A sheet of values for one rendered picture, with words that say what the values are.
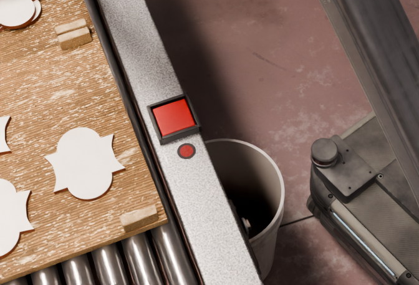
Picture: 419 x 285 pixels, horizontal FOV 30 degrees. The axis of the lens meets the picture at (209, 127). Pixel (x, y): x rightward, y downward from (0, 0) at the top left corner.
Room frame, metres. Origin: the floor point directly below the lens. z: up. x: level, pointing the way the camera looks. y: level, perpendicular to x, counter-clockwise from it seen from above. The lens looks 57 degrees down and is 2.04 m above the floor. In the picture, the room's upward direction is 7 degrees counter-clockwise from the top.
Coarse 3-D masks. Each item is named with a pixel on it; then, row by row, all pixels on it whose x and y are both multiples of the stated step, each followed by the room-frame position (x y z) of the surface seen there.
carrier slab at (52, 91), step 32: (0, 64) 0.90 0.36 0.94; (32, 64) 0.89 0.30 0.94; (64, 64) 0.88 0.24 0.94; (96, 64) 0.87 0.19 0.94; (0, 96) 0.83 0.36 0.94; (32, 96) 0.82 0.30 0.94; (64, 96) 0.81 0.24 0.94; (96, 96) 0.80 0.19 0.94; (32, 128) 0.75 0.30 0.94; (64, 128) 0.75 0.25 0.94; (96, 128) 0.74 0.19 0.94; (128, 128) 0.73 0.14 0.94; (0, 160) 0.70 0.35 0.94; (32, 160) 0.69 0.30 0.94; (128, 160) 0.67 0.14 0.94; (32, 192) 0.63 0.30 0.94; (64, 192) 0.62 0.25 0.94; (128, 192) 0.61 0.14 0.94; (32, 224) 0.57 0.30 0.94; (64, 224) 0.57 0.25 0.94; (96, 224) 0.56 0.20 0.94; (160, 224) 0.55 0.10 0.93; (32, 256) 0.52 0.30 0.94; (64, 256) 0.51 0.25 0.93
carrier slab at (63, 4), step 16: (48, 0) 1.04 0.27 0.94; (64, 0) 1.04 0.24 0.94; (80, 0) 1.03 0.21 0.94; (48, 16) 1.00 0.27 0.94; (64, 16) 1.00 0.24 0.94; (80, 16) 0.99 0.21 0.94; (0, 32) 0.98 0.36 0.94; (16, 32) 0.97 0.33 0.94; (32, 32) 0.97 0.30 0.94; (48, 32) 0.96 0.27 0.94; (96, 32) 0.95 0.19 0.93; (0, 48) 0.94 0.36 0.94; (16, 48) 0.94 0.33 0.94; (32, 48) 0.93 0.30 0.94; (48, 48) 0.93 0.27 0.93
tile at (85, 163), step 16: (80, 128) 0.73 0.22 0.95; (64, 144) 0.71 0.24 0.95; (80, 144) 0.70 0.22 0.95; (96, 144) 0.70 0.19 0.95; (112, 144) 0.70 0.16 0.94; (48, 160) 0.68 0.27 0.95; (64, 160) 0.68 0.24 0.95; (80, 160) 0.67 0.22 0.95; (96, 160) 0.67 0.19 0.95; (112, 160) 0.66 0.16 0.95; (64, 176) 0.65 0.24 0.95; (80, 176) 0.64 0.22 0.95; (96, 176) 0.64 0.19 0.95; (112, 176) 0.64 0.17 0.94; (80, 192) 0.61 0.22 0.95; (96, 192) 0.61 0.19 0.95
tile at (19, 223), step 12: (0, 180) 0.65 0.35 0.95; (0, 192) 0.63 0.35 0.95; (12, 192) 0.63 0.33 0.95; (24, 192) 0.63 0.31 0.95; (0, 204) 0.61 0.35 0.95; (12, 204) 0.61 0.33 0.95; (24, 204) 0.60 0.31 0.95; (0, 216) 0.59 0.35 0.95; (12, 216) 0.58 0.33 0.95; (24, 216) 0.58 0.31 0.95; (0, 228) 0.57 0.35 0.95; (12, 228) 0.56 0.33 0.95; (24, 228) 0.56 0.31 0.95; (0, 240) 0.55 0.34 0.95; (12, 240) 0.54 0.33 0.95; (0, 252) 0.53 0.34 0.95
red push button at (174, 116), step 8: (168, 104) 0.77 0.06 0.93; (176, 104) 0.77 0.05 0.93; (184, 104) 0.77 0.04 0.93; (160, 112) 0.76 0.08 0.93; (168, 112) 0.76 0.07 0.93; (176, 112) 0.75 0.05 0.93; (184, 112) 0.75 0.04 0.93; (160, 120) 0.74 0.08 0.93; (168, 120) 0.74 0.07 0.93; (176, 120) 0.74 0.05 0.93; (184, 120) 0.73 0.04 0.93; (192, 120) 0.73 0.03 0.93; (160, 128) 0.72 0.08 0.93; (168, 128) 0.72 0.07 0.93; (176, 128) 0.72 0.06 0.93; (184, 128) 0.72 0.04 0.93
